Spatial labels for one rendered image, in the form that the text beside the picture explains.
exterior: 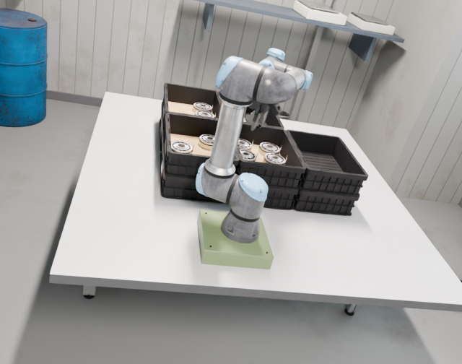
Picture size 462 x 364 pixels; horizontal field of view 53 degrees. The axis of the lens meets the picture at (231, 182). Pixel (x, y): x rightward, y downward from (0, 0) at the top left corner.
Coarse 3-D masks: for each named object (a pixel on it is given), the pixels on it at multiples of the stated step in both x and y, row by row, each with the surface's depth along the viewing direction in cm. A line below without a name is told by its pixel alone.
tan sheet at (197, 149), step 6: (174, 138) 219; (180, 138) 220; (186, 138) 222; (192, 138) 223; (198, 138) 224; (192, 144) 217; (198, 144) 218; (198, 150) 213; (204, 150) 215; (210, 150) 216
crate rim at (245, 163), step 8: (264, 128) 228; (272, 128) 229; (288, 136) 224; (240, 152) 198; (296, 152) 210; (240, 160) 193; (248, 160) 194; (264, 168) 195; (272, 168) 196; (280, 168) 196; (288, 168) 197; (296, 168) 197; (304, 168) 198
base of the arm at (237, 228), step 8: (232, 216) 172; (224, 224) 175; (232, 224) 173; (240, 224) 171; (248, 224) 171; (256, 224) 173; (224, 232) 175; (232, 232) 172; (240, 232) 171; (248, 232) 172; (256, 232) 175; (240, 240) 172; (248, 240) 173
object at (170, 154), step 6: (168, 114) 216; (174, 114) 218; (180, 114) 219; (210, 120) 222; (216, 120) 222; (168, 126) 205; (168, 132) 200; (168, 138) 195; (168, 144) 191; (168, 150) 186; (168, 156) 186; (174, 156) 186; (180, 156) 186; (186, 156) 187; (192, 156) 187; (198, 156) 188; (204, 156) 189; (210, 156) 190; (234, 162) 192
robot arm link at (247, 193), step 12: (240, 180) 166; (252, 180) 169; (228, 192) 167; (240, 192) 166; (252, 192) 164; (264, 192) 166; (240, 204) 168; (252, 204) 167; (240, 216) 170; (252, 216) 169
